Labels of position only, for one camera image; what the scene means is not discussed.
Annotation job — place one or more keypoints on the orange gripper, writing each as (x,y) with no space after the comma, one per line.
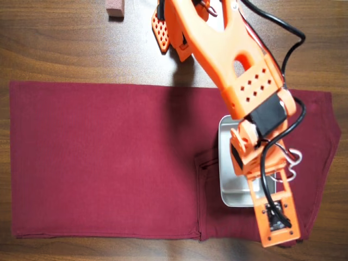
(251,181)

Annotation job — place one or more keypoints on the rectangular metal tray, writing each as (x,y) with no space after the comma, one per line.
(227,176)

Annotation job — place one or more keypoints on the dark red cloth garment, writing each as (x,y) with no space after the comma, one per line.
(108,157)

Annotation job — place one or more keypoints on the pink sponge block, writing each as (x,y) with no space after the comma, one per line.
(115,9)

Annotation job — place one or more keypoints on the orange camera mount with board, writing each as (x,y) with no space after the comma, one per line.
(292,214)

